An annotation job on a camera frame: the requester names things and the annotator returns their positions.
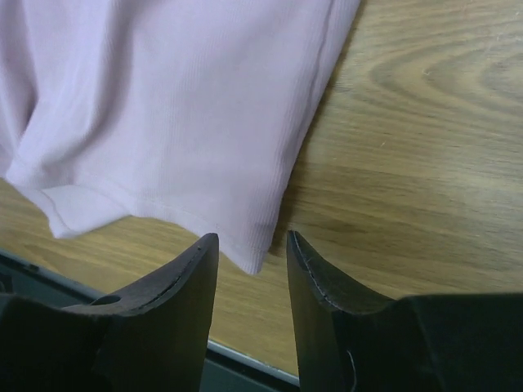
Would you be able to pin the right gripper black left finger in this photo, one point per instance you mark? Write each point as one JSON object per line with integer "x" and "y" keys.
{"x": 151, "y": 335}

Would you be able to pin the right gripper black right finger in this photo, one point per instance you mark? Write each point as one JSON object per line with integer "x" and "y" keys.
{"x": 351, "y": 338}

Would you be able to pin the pink tank top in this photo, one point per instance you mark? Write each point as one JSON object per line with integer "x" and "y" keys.
{"x": 191, "y": 112}

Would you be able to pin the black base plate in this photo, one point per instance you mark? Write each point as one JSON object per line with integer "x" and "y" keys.
{"x": 224, "y": 369}

